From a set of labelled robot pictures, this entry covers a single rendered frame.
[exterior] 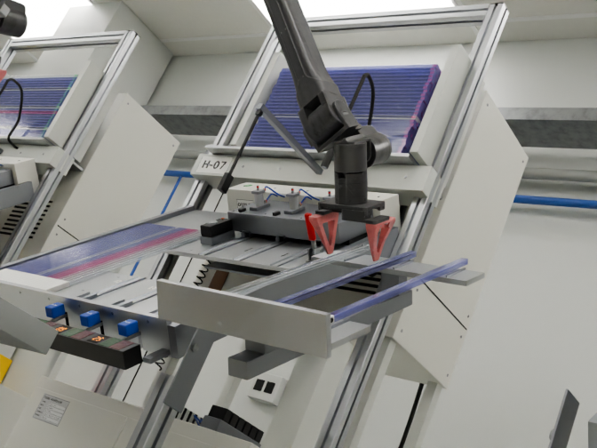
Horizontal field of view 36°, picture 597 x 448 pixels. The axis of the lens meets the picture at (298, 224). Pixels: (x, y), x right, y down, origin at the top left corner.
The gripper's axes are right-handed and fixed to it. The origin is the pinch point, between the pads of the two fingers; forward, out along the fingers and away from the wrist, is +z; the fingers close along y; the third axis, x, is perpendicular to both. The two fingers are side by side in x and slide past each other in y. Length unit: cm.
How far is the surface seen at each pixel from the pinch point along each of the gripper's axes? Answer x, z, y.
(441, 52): -279, -20, 132
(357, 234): -38.8, 7.8, 24.7
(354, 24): -95, -38, 61
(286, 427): 21.2, 24.6, -0.5
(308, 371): 14.6, 17.1, -0.4
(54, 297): 20, 12, 58
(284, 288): -8.1, 12.1, 22.0
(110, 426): 7, 46, 61
